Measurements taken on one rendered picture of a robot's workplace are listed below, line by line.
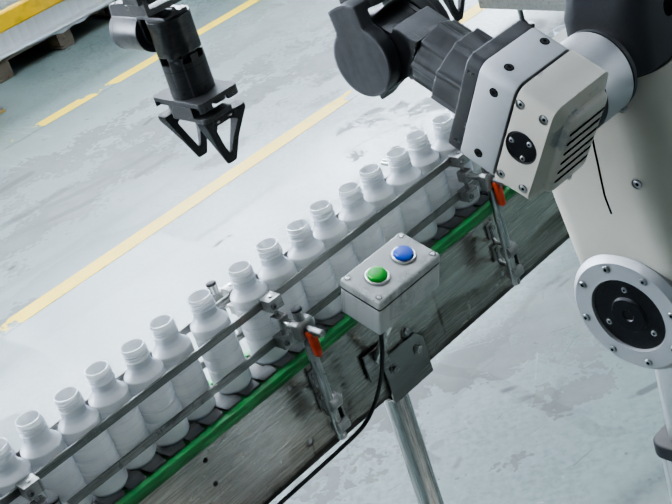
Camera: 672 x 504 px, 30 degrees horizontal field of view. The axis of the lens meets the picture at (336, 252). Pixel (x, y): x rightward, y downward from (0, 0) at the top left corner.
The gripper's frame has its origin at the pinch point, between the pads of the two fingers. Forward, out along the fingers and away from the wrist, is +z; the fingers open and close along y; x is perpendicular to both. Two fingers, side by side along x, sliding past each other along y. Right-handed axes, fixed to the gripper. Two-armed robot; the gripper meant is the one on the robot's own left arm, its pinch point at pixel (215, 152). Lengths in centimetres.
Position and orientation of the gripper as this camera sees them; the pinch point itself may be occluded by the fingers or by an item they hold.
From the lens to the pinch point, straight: 165.5
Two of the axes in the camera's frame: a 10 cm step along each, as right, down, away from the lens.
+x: 6.8, -5.1, 5.2
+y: 6.8, 1.9, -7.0
